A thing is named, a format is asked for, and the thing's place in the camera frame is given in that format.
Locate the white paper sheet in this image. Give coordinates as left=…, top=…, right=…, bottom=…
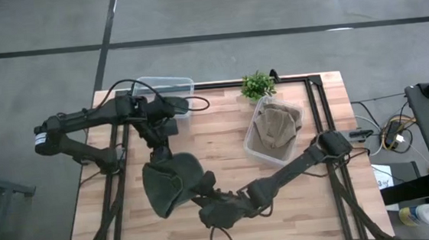
left=371, top=162, right=395, bottom=190

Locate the black metal table frame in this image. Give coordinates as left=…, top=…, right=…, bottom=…
left=58, top=69, right=397, bottom=240

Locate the clear plastic bin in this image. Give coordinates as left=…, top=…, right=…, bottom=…
left=239, top=92, right=310, bottom=172
left=129, top=72, right=198, bottom=122

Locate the black flat bar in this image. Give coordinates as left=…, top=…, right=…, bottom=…
left=379, top=173, right=429, bottom=206

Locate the small black table camera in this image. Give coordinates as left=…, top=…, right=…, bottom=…
left=268, top=68, right=281, bottom=84

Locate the white bottle yellow cap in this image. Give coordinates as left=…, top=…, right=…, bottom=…
left=398, top=203, right=429, bottom=229

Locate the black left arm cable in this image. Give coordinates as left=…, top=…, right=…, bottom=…
left=96, top=72, right=212, bottom=121

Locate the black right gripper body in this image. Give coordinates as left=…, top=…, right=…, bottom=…
left=197, top=191, right=255, bottom=232

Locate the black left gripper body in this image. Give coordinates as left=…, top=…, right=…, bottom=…
left=148, top=136, right=175, bottom=166

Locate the small green potted plant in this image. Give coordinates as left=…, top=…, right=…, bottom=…
left=239, top=68, right=279, bottom=105

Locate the black power adapter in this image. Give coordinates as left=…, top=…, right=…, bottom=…
left=382, top=120, right=405, bottom=149

